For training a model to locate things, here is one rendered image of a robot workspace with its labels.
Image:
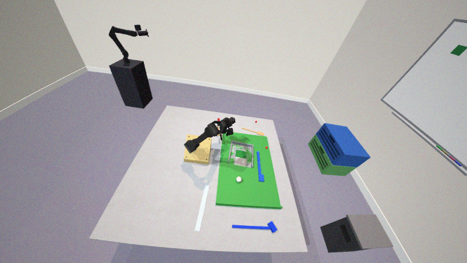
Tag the white flat bar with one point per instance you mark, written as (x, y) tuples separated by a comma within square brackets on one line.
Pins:
[(201, 211)]

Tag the green flat mat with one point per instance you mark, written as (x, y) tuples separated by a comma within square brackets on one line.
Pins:
[(249, 190)]

